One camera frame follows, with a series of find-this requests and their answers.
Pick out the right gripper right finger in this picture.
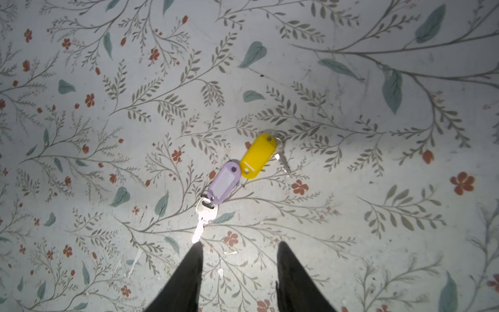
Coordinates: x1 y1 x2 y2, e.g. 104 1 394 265
275 241 336 312

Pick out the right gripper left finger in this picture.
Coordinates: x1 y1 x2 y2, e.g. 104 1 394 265
144 242 203 312

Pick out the yellow key tag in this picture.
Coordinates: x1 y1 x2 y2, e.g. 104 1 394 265
240 133 277 179

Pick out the purple key tag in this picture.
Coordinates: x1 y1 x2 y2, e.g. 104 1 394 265
207 161 242 205

